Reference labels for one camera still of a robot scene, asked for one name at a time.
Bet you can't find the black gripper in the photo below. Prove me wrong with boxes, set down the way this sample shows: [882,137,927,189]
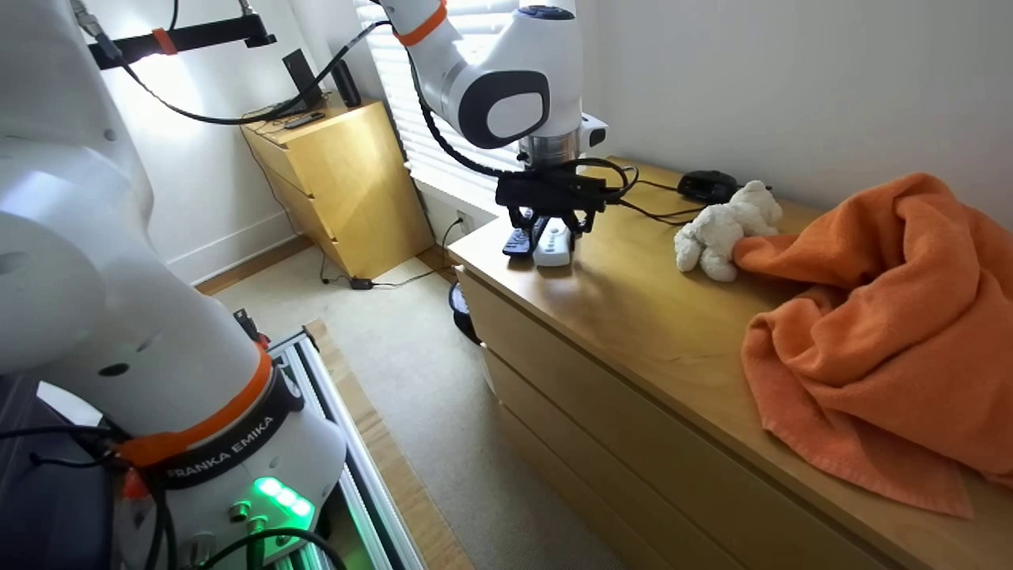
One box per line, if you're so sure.
[494,166,614,253]

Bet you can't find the orange towel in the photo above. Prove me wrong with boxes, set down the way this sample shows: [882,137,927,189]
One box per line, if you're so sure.
[732,171,1013,520]

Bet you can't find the black desk fan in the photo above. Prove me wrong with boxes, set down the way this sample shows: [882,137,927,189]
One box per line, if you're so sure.
[447,274,483,345]

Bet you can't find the light wooden dresser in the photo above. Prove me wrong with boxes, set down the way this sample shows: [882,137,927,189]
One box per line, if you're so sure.
[447,156,1013,570]

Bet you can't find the black round device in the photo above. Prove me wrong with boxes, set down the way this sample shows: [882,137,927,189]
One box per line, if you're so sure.
[675,166,742,205]

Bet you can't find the white plush toy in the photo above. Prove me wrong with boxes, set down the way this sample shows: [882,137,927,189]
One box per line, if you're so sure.
[670,176,785,285]

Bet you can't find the white window blinds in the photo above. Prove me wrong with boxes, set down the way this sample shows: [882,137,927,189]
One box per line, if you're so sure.
[359,0,533,214]

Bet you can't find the small wooden cabinet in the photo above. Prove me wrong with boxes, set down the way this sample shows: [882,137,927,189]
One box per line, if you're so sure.
[237,98,437,281]

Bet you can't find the thin black cable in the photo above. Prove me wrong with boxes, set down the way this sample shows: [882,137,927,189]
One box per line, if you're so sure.
[605,156,705,229]

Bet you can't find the black robot cable hose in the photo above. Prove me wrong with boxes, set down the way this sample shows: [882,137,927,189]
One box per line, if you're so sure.
[71,0,637,202]

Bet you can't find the black power adapter cable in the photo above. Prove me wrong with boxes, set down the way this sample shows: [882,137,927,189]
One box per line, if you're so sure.
[312,214,471,293]

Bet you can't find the black upright post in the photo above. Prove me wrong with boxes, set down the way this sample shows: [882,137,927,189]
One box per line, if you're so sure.
[283,43,330,111]

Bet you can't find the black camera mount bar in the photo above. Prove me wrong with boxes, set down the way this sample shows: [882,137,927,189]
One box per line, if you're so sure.
[90,12,280,72]

